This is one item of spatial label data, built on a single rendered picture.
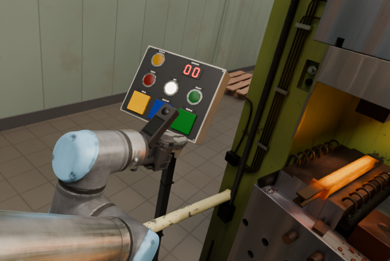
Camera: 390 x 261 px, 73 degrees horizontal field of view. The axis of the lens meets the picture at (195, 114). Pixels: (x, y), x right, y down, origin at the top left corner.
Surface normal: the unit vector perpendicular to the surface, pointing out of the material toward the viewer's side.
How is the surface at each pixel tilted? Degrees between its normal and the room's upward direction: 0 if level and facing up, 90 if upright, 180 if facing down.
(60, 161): 68
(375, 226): 0
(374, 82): 90
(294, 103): 90
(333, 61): 90
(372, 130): 90
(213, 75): 60
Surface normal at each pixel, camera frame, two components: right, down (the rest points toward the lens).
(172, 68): -0.31, -0.19
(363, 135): -0.79, 0.11
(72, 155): -0.50, -0.12
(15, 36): 0.78, 0.39
